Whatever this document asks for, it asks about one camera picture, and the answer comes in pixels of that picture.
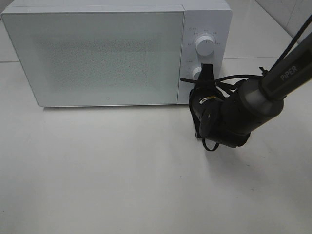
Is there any white microwave oven body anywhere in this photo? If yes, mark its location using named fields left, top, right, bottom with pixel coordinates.
left=0, top=0, right=233, bottom=105

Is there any white microwave door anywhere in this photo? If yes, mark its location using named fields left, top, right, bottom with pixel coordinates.
left=2, top=12, right=183, bottom=107

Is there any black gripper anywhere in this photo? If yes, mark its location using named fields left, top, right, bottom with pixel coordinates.
left=189, top=64, right=218, bottom=139

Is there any white timer knob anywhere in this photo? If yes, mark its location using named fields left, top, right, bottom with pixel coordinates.
left=191, top=67, right=201, bottom=80

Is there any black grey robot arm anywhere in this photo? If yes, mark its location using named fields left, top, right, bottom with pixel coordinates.
left=189, top=35, right=312, bottom=152

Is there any upper white power knob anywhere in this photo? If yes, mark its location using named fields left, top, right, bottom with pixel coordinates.
left=195, top=34, right=215, bottom=56

